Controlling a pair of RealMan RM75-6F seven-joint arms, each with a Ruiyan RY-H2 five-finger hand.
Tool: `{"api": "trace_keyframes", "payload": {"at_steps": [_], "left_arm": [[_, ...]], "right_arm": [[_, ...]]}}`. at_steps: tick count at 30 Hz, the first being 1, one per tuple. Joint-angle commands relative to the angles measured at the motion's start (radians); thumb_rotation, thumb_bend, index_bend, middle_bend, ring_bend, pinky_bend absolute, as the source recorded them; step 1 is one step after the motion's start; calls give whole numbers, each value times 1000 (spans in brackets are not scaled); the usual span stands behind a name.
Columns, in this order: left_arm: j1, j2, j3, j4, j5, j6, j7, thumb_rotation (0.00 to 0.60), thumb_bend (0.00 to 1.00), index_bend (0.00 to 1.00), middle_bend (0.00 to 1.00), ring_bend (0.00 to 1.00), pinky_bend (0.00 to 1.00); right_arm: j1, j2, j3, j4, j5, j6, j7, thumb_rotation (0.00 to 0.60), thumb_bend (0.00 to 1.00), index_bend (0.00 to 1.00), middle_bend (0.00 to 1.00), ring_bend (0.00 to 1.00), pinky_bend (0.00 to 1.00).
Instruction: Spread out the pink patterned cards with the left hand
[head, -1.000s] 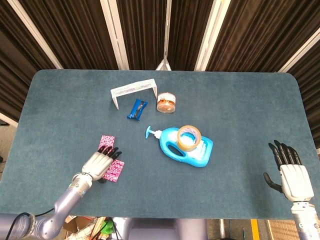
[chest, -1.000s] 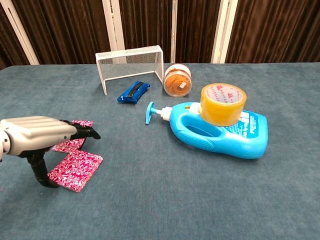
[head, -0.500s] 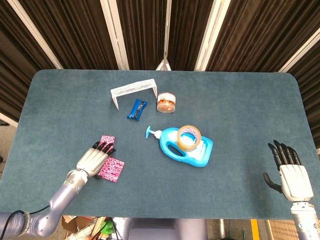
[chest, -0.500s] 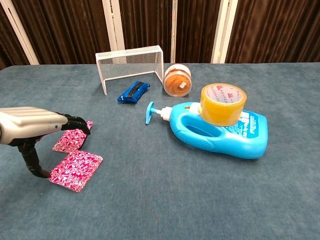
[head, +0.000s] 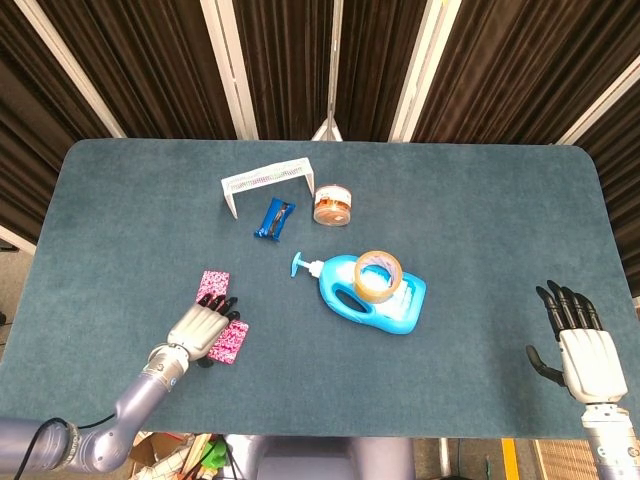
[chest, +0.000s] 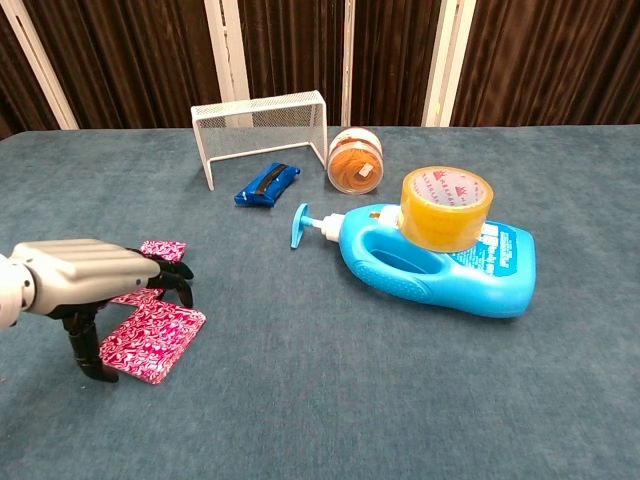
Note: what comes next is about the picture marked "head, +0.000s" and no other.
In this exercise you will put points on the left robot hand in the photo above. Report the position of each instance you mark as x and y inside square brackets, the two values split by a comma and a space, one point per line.
[197, 327]

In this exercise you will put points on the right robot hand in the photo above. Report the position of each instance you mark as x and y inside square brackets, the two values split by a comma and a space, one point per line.
[592, 365]

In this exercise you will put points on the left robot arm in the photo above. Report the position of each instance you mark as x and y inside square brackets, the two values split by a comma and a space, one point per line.
[145, 395]

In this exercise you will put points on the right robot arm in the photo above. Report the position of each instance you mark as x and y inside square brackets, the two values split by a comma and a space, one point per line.
[610, 445]

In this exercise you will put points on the purple-grey robot base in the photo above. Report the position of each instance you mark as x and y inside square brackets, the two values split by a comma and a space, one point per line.
[325, 460]

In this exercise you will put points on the green plastic toy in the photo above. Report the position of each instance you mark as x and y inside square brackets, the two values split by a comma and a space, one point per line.
[216, 452]

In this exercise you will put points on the blue snack wrapper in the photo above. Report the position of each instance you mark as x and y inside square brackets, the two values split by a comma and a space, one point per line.
[274, 220]

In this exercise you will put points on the cardboard box clutter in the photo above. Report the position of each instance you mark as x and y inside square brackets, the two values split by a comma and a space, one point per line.
[160, 457]

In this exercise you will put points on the blue detergent pump bottle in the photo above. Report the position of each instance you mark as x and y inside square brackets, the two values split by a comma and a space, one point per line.
[335, 272]

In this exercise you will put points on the tan packing tape roll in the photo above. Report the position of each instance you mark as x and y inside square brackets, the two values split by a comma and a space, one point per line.
[367, 292]

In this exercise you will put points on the clear jar with orange contents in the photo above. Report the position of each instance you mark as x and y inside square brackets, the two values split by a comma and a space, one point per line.
[332, 207]

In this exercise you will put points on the teal felt table mat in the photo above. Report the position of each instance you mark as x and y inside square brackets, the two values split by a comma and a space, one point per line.
[450, 225]

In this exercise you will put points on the thin white stand pole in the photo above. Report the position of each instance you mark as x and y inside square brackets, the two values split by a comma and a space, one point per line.
[330, 100]

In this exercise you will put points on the dark brown curtain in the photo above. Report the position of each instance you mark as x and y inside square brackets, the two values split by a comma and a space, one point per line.
[150, 60]

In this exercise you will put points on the white metal frame post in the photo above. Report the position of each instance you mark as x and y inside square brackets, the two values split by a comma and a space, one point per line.
[600, 105]
[422, 70]
[70, 67]
[230, 70]

